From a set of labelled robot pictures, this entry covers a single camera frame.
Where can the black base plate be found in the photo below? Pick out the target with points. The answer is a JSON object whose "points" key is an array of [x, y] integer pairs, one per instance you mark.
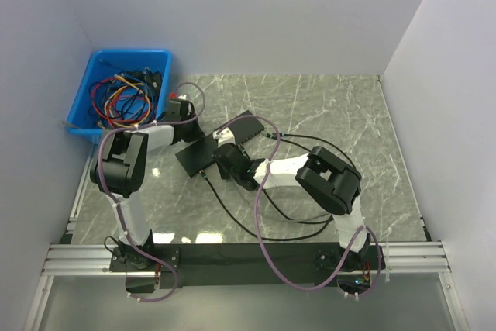
{"points": [[218, 264]]}

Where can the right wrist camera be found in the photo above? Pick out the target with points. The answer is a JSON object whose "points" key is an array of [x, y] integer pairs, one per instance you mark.
{"points": [[223, 137]]}

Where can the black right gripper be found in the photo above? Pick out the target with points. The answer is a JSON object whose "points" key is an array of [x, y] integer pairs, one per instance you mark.
{"points": [[225, 175]]}

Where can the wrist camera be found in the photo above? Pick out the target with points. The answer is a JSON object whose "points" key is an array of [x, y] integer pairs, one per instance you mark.
{"points": [[223, 137], [179, 98]]}

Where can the aluminium rail frame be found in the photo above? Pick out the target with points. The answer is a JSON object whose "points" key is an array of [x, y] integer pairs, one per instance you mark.
{"points": [[203, 226]]}

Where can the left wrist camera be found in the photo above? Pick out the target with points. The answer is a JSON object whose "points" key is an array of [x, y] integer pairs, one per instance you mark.
{"points": [[179, 98]]}

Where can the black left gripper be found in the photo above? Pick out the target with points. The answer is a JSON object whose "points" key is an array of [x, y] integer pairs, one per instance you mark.
{"points": [[198, 135]]}

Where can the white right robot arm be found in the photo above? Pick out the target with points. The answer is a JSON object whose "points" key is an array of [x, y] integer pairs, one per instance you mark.
{"points": [[330, 181]]}

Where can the blue plastic bin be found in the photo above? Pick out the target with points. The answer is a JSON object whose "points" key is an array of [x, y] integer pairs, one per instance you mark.
{"points": [[120, 88]]}

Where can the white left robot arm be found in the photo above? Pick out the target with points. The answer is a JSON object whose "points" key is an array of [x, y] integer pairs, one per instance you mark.
{"points": [[119, 167]]}

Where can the black network switch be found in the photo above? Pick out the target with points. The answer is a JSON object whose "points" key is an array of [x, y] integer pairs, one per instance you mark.
{"points": [[244, 128], [197, 156]]}

